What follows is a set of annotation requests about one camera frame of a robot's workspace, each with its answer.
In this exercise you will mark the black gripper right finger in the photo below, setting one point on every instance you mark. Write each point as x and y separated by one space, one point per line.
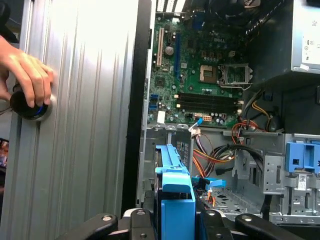
212 225

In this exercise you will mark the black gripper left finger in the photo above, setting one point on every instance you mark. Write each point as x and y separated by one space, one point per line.
141 225

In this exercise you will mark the hard disk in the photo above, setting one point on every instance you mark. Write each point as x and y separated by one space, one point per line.
178 220

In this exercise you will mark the grey metal disk bay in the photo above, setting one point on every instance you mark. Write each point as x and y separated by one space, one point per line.
160 140

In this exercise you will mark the person's hand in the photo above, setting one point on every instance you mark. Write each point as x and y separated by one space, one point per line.
25 72

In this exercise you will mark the grey optical drive cage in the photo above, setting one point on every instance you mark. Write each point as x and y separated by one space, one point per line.
272 175

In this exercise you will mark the white connector with blue tab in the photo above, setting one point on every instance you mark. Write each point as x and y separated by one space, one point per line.
193 130

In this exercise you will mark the white board power connector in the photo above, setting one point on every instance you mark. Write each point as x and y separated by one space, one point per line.
207 118

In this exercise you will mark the blue drive latch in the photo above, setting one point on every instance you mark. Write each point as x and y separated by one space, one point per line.
296 157

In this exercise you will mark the black RAM slot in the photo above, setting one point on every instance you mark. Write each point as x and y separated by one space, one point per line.
207 110
207 105
207 95
207 100

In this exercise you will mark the blue data port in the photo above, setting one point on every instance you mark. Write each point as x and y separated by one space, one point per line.
153 108
154 96

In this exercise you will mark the black PC case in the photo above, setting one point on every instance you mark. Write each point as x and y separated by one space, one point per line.
136 100

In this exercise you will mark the locking lever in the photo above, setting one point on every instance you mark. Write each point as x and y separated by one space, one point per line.
237 88

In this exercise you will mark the green motherboard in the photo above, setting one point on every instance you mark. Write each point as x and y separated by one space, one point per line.
190 80

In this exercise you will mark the CPU socket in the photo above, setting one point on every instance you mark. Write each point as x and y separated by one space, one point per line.
208 74

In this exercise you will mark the metal socket cover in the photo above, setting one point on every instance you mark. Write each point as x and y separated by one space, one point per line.
236 65

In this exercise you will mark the small white power socket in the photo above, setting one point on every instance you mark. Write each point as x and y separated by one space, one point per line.
232 53

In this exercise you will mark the blue expansion slot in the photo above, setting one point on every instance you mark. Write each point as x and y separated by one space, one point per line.
177 55

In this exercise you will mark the silver coin battery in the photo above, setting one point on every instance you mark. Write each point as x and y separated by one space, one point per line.
169 50

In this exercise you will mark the white expansion slot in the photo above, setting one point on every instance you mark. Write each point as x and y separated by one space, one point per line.
160 47

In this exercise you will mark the blue video port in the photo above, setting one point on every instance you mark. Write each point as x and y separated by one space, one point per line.
198 21

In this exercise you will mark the grey power supply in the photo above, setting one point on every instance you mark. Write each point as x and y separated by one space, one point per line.
297 37

